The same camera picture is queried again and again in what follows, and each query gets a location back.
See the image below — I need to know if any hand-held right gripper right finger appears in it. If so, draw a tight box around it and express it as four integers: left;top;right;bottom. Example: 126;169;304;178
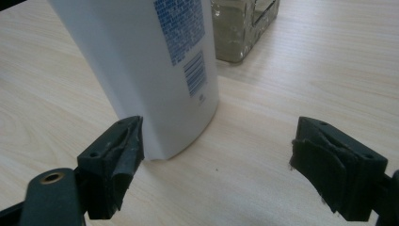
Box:
289;116;389;222

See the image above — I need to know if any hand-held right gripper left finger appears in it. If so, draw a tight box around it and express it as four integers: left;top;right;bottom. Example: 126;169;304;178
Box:
76;115;145;220

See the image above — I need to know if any white plastic bottle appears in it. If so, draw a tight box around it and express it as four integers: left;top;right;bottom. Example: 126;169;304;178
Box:
46;0;220;162

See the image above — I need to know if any clear smoky plastic basket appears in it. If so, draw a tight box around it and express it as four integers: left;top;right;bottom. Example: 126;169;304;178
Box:
210;0;281;64

